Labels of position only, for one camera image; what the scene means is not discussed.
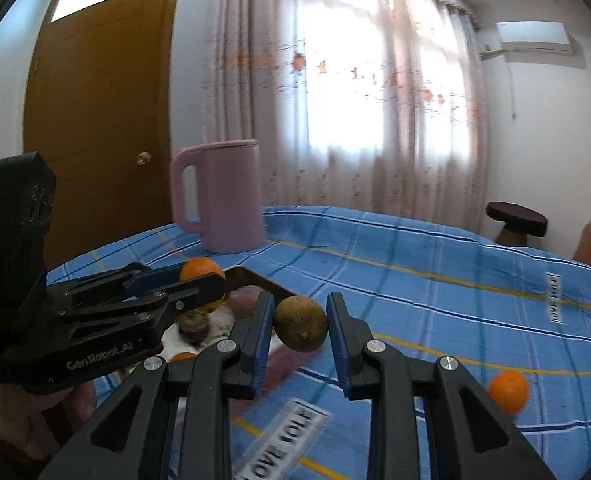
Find brass door knob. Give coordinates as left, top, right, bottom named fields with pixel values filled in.
left=137, top=152, right=152, bottom=166

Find large orange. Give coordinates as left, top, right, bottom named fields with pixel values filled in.
left=179, top=257, right=226, bottom=314

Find brown wooden door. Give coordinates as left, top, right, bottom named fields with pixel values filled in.
left=23, top=0, right=177, bottom=268

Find dark passion fruit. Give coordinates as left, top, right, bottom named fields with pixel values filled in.
left=175, top=311, right=210, bottom=346

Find pink metal tin box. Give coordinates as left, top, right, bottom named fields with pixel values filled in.
left=114, top=264, right=317, bottom=411

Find half hidden orange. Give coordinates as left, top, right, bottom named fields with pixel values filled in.
left=487, top=370, right=530, bottom=416

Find dark round stool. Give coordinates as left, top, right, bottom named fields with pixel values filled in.
left=485, top=200, right=548, bottom=247

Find purple round fruit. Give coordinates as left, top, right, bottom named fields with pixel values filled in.
left=227, top=285, right=264, bottom=320

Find brown-green round fruit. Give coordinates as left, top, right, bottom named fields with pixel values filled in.
left=272, top=295, right=328, bottom=353

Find pink floral curtain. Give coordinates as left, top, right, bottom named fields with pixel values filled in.
left=203, top=0, right=489, bottom=231

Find small orange tangerine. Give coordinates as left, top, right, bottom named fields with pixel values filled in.
left=169, top=352, right=196, bottom=363

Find person's left hand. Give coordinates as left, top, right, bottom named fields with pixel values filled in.
left=0, top=382, right=97, bottom=460

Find white air conditioner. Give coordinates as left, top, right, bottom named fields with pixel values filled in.
left=496, top=21, right=572, bottom=54

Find pink electric kettle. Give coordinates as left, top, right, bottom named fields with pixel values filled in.
left=169, top=139, right=266, bottom=254

